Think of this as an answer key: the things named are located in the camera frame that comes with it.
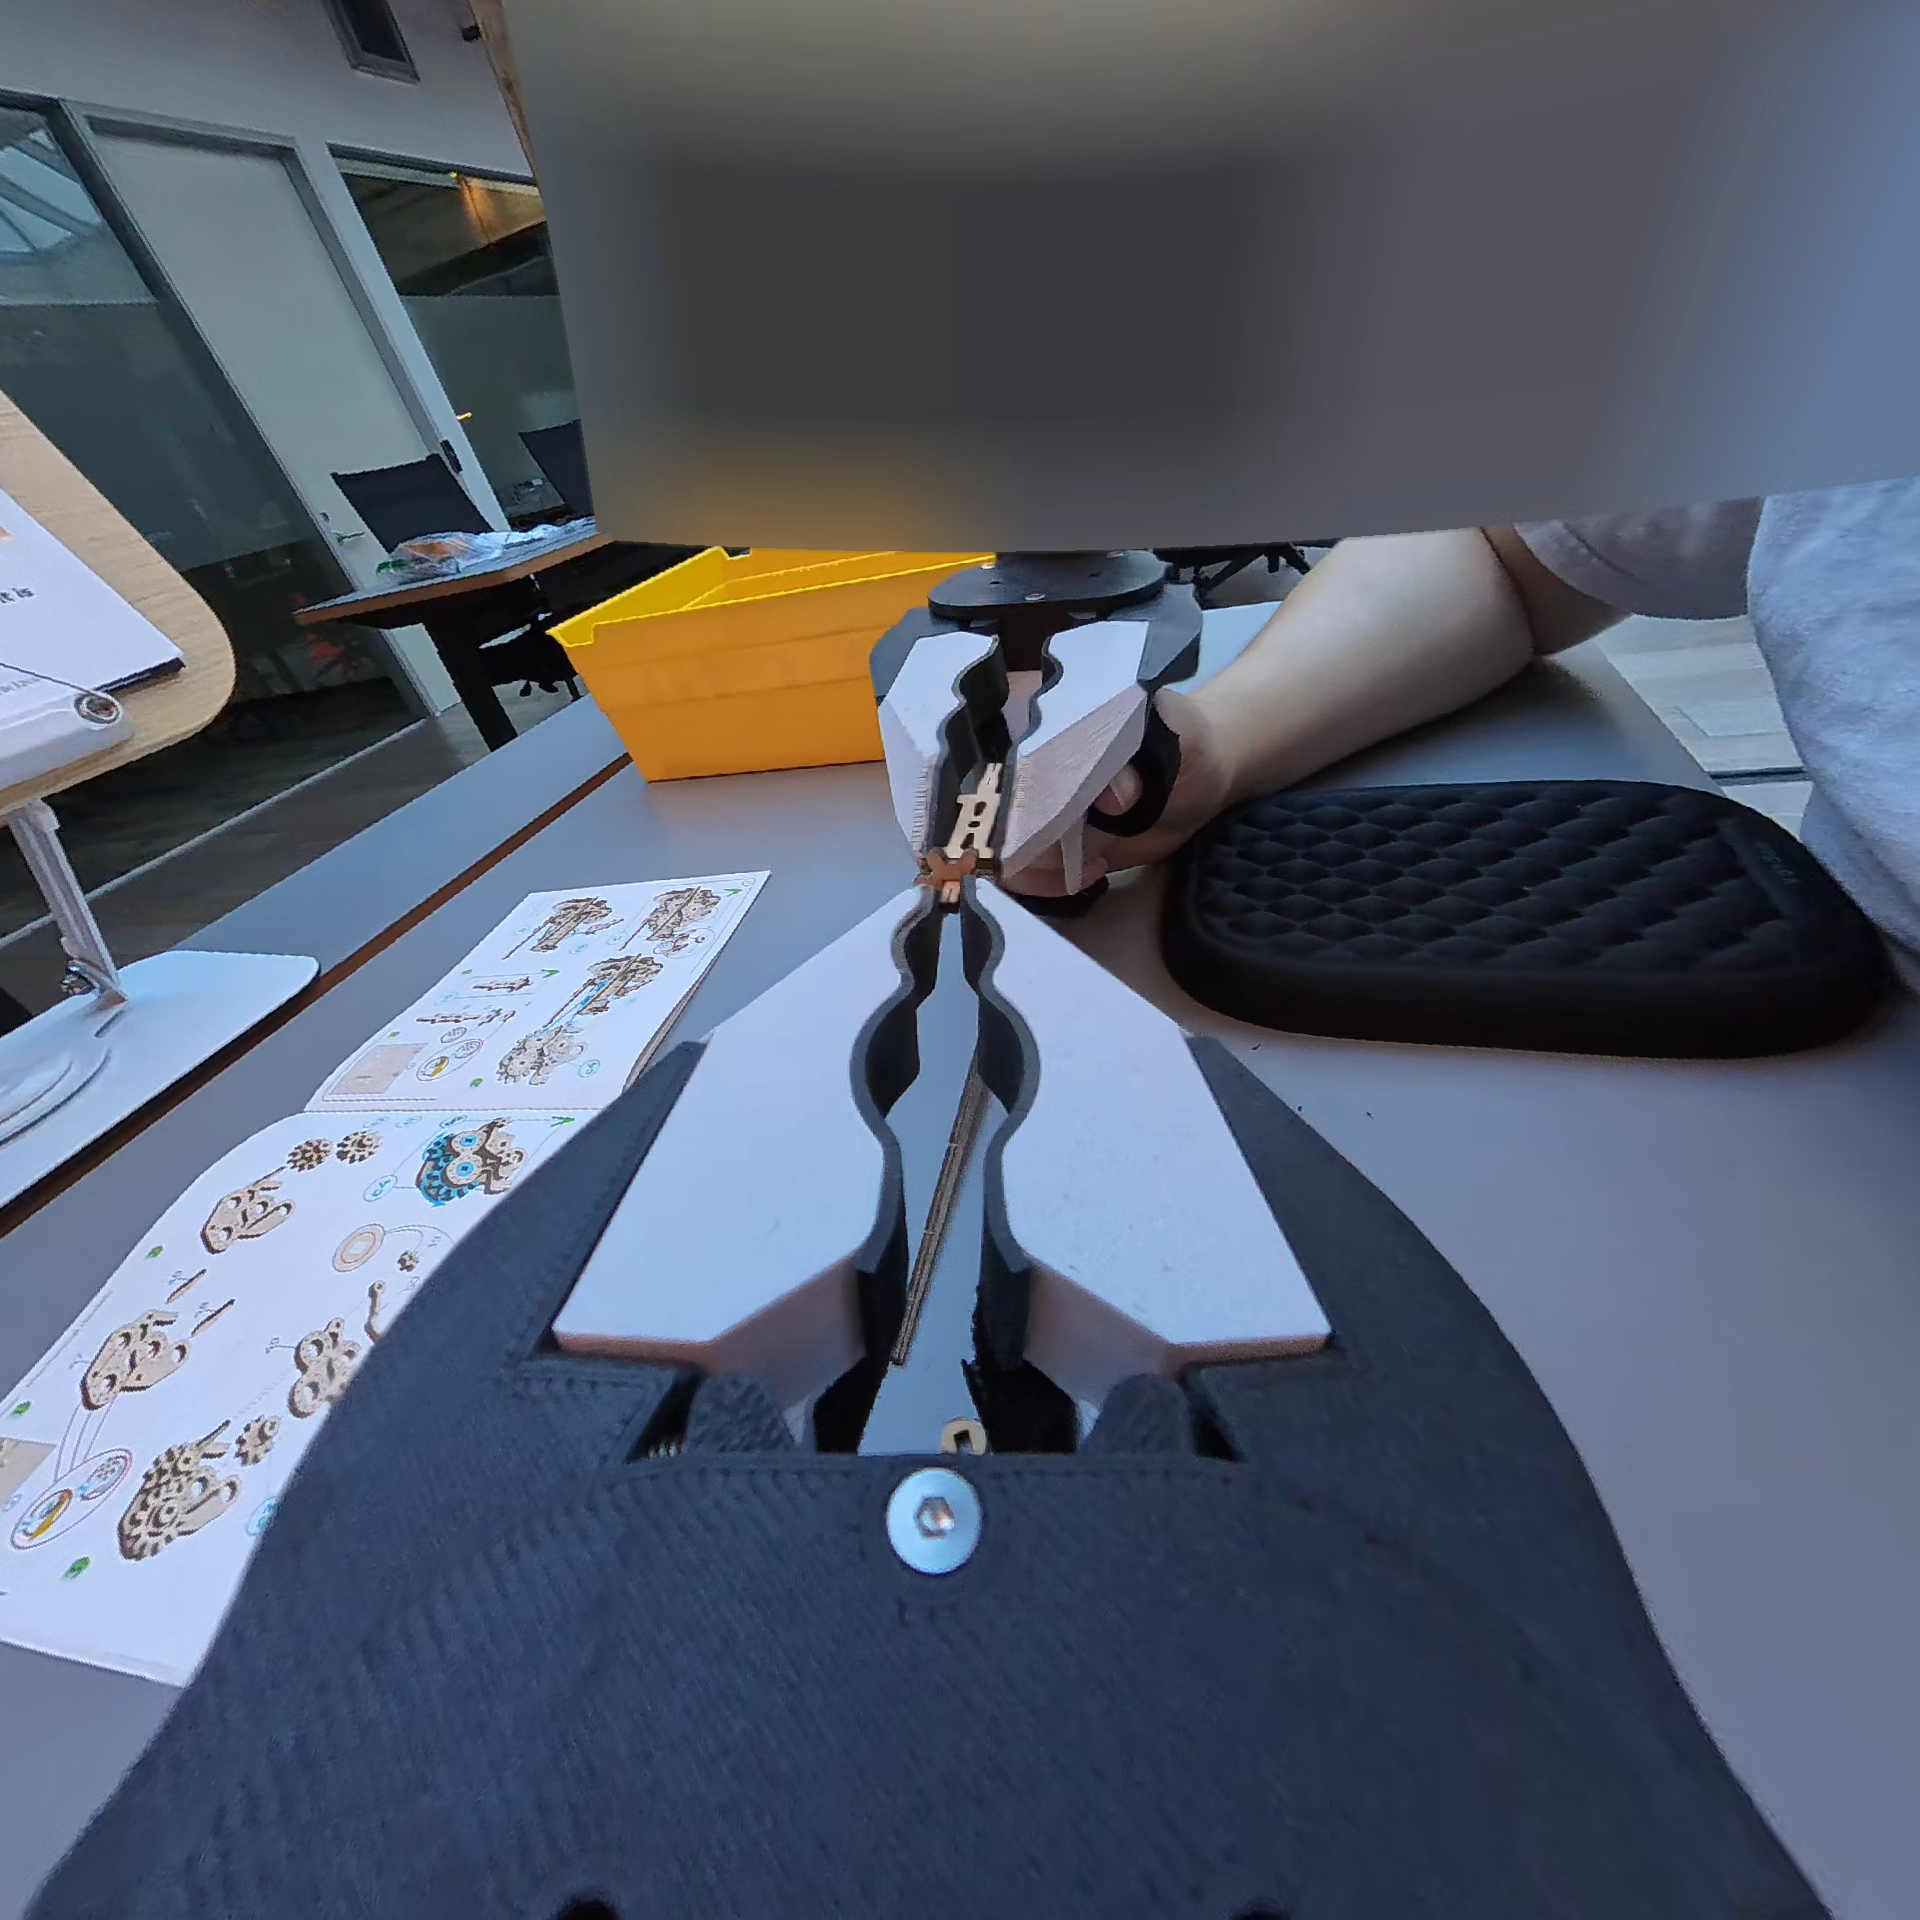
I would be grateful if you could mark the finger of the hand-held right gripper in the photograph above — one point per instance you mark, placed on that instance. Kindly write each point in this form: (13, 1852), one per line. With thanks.
(915, 733)
(1089, 720)

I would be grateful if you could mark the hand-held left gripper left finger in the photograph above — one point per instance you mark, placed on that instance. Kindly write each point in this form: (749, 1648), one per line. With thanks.
(735, 1200)

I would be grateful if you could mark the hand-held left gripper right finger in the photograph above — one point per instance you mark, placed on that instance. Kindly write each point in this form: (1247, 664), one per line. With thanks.
(1155, 1200)

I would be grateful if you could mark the slotted wooden axle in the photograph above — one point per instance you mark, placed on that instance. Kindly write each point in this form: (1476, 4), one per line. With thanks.
(978, 809)

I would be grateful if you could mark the small wooden gear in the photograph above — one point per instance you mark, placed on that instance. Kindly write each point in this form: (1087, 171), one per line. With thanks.
(956, 873)

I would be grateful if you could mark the small wooden washer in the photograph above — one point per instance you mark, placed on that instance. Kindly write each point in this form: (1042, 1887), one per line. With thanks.
(964, 1435)

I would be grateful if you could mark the person's right forearm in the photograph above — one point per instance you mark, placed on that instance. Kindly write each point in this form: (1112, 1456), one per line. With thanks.
(1381, 645)

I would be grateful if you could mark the background desk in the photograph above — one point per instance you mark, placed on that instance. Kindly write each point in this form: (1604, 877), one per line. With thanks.
(464, 578)

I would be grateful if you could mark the person's right hand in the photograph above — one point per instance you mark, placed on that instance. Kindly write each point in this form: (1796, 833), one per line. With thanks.
(1208, 779)

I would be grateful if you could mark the yellow plastic bin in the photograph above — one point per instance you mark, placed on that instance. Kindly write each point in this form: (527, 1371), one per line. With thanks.
(749, 690)

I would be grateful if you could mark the long flat wooden stick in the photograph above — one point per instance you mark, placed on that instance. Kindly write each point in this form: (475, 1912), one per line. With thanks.
(937, 1231)

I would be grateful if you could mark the black mesh chair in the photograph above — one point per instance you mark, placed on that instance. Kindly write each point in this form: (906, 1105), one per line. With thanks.
(557, 468)
(412, 503)

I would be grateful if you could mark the black honeycomb cushion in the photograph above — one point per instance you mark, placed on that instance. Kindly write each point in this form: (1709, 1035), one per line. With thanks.
(1530, 914)

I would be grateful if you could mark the clear plastic bag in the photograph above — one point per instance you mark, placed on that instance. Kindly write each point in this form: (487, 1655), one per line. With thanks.
(445, 552)

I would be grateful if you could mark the assembly instruction booklet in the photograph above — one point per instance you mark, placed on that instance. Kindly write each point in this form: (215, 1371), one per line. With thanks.
(225, 1320)

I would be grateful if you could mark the wooden document stand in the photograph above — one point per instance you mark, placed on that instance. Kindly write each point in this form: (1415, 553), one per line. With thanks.
(148, 1004)

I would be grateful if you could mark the printed instruction sheet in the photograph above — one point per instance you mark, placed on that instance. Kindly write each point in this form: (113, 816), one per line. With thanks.
(75, 628)

